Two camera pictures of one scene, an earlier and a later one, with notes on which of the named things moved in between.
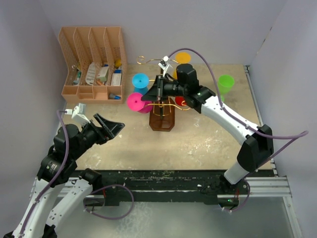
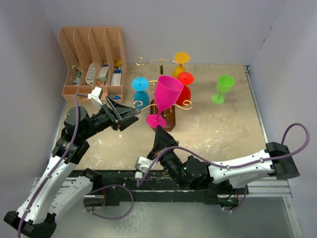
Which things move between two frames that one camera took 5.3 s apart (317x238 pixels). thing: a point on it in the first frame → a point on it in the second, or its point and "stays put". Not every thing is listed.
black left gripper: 112,128 → 122,111
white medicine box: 102,75 stays put
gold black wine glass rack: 161,113 stays put
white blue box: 116,78 stays put
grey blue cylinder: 112,95 stays put
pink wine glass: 134,103 → 167,92
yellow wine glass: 182,57 stays put
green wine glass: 225,82 stays put
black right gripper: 156,92 → 163,141
